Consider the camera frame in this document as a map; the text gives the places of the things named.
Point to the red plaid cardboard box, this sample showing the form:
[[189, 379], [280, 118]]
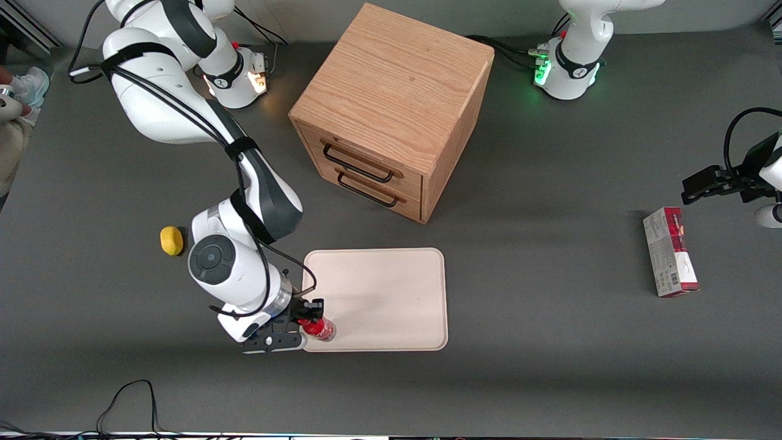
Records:
[[669, 253]]

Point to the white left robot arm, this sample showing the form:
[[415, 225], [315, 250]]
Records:
[[571, 76]]

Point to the yellow lemon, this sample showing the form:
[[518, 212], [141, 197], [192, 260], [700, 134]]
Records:
[[171, 241]]

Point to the beige rectangular tray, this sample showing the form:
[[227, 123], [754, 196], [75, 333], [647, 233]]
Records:
[[385, 299]]

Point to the small red coke bottle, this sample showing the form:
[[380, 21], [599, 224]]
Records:
[[321, 329]]

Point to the wooden two-drawer cabinet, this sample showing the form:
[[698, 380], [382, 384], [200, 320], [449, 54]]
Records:
[[397, 98]]

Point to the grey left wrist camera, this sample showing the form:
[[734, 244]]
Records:
[[768, 216]]

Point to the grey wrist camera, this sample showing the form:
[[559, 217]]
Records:
[[244, 327], [768, 216]]

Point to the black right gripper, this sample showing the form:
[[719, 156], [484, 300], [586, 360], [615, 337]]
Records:
[[299, 310]]

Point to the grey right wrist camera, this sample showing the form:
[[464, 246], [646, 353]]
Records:
[[244, 327]]

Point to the white sneaker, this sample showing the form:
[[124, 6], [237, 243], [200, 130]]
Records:
[[30, 85]]

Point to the beige trouser leg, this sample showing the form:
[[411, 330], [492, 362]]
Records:
[[11, 146]]

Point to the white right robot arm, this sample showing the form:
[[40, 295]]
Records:
[[159, 91]]

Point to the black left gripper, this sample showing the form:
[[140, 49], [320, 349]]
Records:
[[746, 181]]

